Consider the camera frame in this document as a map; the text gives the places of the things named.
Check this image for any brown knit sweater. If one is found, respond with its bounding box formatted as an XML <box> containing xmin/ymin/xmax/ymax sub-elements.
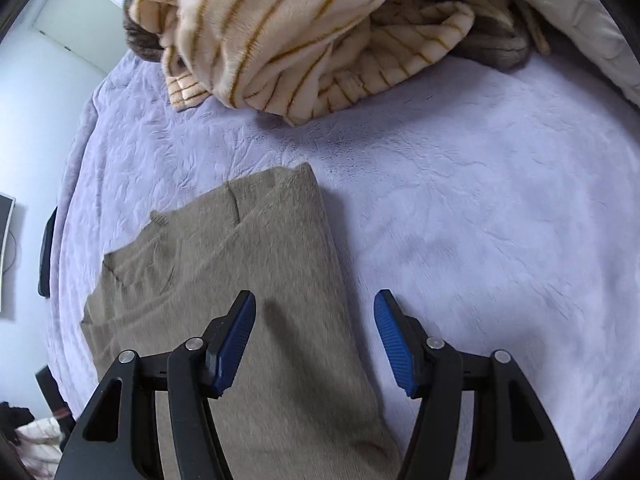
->
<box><xmin>80</xmin><ymin>164</ymin><xmax>400</xmax><ymax>479</ymax></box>

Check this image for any black clothing pile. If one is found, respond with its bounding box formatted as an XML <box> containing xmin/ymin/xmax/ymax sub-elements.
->
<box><xmin>1</xmin><ymin>366</ymin><xmax>76</xmax><ymax>451</ymax></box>

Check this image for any white puffer jacket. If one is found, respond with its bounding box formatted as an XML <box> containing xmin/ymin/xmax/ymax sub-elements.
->
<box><xmin>15</xmin><ymin>416</ymin><xmax>63</xmax><ymax>470</ymax></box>

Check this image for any black bench beside bed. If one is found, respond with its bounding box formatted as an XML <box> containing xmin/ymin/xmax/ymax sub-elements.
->
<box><xmin>38</xmin><ymin>209</ymin><xmax>58</xmax><ymax>298</ymax></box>

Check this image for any lavender textured bed blanket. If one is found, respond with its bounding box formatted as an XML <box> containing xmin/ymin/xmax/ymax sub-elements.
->
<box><xmin>48</xmin><ymin>44</ymin><xmax>639</xmax><ymax>479</ymax></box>

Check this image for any cream striped fleece garment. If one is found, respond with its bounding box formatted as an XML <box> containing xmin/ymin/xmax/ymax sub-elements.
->
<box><xmin>122</xmin><ymin>0</ymin><xmax>550</xmax><ymax>126</ymax></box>

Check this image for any white round pleated cushion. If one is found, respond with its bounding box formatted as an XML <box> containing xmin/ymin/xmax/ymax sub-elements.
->
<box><xmin>525</xmin><ymin>0</ymin><xmax>639</xmax><ymax>104</ymax></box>

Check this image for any curved monitor on wall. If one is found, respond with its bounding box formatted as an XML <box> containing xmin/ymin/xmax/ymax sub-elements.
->
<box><xmin>0</xmin><ymin>193</ymin><xmax>17</xmax><ymax>318</ymax></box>

